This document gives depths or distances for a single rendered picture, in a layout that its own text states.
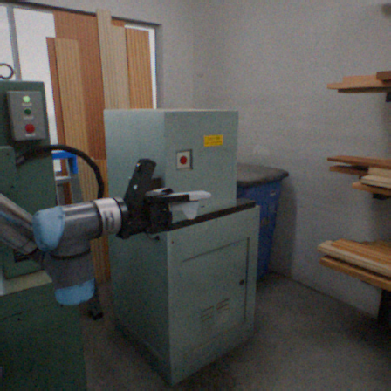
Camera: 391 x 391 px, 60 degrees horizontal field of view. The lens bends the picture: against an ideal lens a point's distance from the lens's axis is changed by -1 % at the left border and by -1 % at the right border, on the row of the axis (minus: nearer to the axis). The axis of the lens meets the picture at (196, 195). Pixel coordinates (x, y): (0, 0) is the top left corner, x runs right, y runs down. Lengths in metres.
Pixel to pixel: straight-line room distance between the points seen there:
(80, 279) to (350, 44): 2.27
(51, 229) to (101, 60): 2.43
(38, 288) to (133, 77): 2.11
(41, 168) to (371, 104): 1.96
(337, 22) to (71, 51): 1.89
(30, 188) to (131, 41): 2.00
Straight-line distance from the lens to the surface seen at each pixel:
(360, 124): 2.50
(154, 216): 0.72
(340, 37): 2.62
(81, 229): 0.65
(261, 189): 2.49
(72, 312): 1.49
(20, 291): 1.39
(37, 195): 1.40
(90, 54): 2.97
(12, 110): 1.29
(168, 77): 3.43
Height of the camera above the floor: 1.44
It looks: 15 degrees down
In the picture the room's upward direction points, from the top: straight up
